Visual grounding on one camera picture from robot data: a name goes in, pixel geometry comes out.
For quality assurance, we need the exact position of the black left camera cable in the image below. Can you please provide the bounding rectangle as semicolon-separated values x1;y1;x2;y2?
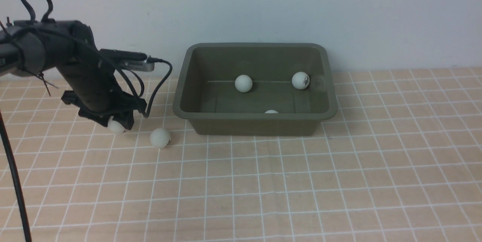
113;58;173;118

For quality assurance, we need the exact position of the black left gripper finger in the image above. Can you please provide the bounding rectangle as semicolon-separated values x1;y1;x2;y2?
119;111;134;131
78;110;111;128

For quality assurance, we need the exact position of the olive green plastic bin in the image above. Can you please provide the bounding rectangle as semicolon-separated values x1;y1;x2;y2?
172;43;339;136

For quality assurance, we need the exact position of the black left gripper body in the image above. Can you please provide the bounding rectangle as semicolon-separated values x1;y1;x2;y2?
56;60;147;117

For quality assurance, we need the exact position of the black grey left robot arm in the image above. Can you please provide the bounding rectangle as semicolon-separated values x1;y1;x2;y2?
0;21;148;130

